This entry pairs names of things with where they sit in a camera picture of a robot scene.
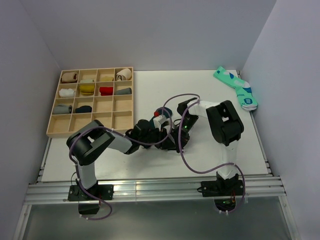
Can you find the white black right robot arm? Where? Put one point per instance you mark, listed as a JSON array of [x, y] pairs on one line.
[[226, 128]]

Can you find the pale green rolled sock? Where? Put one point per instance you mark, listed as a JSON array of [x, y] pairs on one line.
[[88, 80]]

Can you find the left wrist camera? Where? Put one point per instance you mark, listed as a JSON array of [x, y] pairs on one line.
[[160, 119]]

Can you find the beige rolled sock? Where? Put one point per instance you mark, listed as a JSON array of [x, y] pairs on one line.
[[69, 77]]

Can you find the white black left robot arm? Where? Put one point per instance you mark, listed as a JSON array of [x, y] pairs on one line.
[[88, 143]]

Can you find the mint green patterned sock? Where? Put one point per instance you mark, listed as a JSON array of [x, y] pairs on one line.
[[242, 88]]

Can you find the dark navy rolled sock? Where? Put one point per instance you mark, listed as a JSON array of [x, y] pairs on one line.
[[83, 109]]

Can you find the cream brown rolled sock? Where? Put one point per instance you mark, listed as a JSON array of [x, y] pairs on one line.
[[124, 75]]

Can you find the dark green reindeer sock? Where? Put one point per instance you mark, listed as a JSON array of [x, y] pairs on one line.
[[167, 112]]

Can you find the white rolled sock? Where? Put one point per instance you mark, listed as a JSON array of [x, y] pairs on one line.
[[66, 93]]

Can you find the wooden compartment tray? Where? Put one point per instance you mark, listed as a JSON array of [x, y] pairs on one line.
[[114, 111]]

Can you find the mustard yellow rolled sock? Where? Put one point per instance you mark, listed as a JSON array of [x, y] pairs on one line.
[[87, 89]]

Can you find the red rolled sock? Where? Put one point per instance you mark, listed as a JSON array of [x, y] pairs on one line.
[[106, 91]]

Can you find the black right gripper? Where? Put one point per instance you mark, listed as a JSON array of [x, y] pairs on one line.
[[184, 139]]

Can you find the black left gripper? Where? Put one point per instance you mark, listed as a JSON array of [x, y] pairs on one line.
[[167, 145]]

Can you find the dark grey rolled sock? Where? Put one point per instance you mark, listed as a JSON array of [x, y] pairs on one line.
[[124, 91]]

